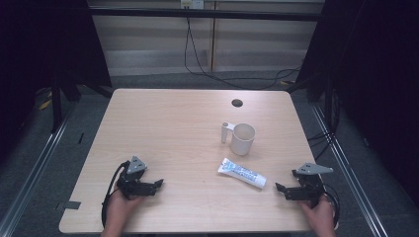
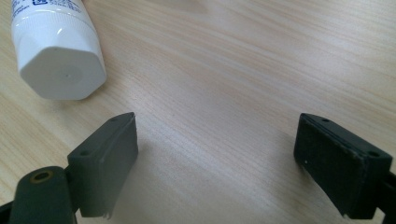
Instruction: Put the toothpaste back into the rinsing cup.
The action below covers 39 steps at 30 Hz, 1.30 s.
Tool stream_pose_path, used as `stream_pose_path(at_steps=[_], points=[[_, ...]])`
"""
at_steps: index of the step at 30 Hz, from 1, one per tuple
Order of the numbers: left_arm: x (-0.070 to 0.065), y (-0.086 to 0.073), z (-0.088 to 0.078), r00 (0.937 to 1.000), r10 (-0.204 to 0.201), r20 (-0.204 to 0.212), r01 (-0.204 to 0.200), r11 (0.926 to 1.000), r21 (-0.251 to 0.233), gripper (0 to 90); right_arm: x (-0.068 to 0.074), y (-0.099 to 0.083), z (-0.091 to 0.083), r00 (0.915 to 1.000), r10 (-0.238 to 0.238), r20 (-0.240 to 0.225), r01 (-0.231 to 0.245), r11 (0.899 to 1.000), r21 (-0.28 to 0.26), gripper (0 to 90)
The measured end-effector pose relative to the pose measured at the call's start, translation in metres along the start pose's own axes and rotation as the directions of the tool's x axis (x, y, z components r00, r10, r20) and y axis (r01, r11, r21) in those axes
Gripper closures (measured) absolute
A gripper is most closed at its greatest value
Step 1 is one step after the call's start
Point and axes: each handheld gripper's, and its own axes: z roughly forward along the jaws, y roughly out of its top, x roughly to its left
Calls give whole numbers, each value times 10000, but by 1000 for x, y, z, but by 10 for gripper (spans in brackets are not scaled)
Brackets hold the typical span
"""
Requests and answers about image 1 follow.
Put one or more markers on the person's left hand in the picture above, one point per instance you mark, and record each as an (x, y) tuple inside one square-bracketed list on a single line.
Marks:
[(119, 207)]

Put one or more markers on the black horizontal frame bar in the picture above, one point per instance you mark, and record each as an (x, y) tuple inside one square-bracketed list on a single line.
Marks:
[(204, 14)]

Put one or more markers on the dark round table grommet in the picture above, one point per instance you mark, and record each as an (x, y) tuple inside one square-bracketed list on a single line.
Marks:
[(237, 103)]

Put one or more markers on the person's right hand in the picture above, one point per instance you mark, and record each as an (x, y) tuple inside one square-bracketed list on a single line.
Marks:
[(319, 214)]

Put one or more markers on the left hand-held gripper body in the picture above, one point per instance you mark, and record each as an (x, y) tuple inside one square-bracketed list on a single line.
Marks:
[(133, 171)]

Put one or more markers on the small black floor strip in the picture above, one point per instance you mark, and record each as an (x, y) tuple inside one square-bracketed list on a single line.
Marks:
[(81, 138)]

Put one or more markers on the grey floor tape strip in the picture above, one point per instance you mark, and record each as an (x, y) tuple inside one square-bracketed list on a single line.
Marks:
[(68, 205)]

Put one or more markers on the white blue toothpaste tube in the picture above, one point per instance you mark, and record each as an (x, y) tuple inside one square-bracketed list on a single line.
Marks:
[(242, 173)]

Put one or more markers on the white wall power socket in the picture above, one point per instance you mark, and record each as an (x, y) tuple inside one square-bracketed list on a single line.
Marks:
[(192, 3)]

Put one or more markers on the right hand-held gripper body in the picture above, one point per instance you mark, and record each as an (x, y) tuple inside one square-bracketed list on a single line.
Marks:
[(311, 182)]

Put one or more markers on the metal floor rail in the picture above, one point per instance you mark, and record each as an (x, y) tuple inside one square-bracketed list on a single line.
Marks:
[(31, 173), (349, 171)]

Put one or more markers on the black curtain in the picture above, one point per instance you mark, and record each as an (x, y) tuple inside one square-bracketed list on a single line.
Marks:
[(375, 82), (42, 46)]

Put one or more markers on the yellow floor object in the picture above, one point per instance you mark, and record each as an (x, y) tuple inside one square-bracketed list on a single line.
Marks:
[(45, 104)]

